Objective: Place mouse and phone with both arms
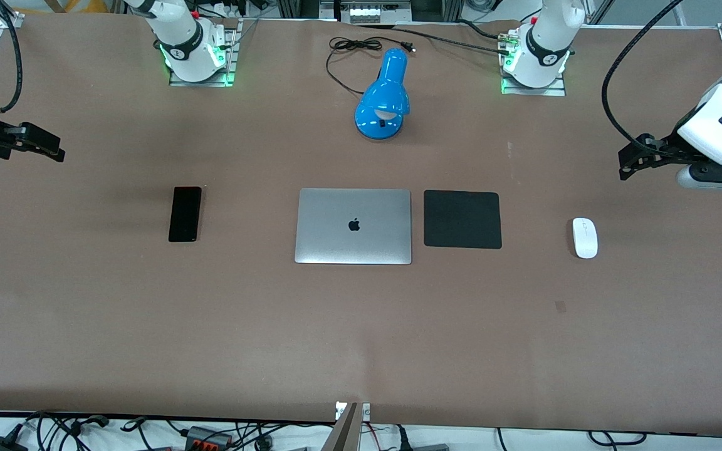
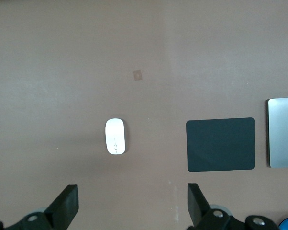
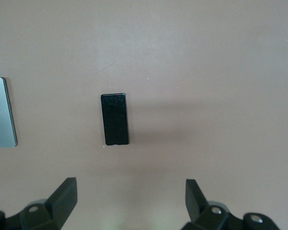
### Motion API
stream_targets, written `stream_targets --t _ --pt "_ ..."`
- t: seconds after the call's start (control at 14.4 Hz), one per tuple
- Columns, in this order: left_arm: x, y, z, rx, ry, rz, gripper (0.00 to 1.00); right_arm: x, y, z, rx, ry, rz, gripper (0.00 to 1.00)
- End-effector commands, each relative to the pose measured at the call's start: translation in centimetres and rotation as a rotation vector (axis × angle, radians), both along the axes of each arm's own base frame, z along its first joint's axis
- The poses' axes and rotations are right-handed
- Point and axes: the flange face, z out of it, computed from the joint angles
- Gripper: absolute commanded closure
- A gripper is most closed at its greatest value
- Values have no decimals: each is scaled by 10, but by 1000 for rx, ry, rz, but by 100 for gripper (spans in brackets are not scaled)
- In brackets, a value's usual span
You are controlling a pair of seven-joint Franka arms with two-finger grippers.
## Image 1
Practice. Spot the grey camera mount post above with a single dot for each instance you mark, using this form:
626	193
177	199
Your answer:
348	429

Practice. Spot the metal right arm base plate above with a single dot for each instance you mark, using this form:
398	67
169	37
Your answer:
176	79

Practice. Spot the white computer mouse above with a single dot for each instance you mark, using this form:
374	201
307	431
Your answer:
585	238

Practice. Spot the black power adapter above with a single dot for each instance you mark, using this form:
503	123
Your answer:
0	443

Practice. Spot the silver closed laptop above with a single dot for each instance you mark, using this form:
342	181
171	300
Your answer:
336	241

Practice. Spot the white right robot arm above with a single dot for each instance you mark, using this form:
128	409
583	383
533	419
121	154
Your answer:
187	44

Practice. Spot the black mouse pad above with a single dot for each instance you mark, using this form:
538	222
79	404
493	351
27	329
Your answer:
462	220

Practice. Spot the blue desk lamp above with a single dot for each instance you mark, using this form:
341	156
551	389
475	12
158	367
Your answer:
383	103

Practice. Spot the white power strip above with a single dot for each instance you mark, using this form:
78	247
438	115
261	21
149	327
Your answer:
367	14

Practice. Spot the black smartphone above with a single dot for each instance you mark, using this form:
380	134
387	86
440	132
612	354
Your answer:
185	213

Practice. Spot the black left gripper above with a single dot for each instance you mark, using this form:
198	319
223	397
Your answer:
668	148

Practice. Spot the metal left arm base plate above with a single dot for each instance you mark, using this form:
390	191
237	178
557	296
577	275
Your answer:
555	91

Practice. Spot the grey orange connector box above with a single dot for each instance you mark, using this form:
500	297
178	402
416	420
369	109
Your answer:
207	436

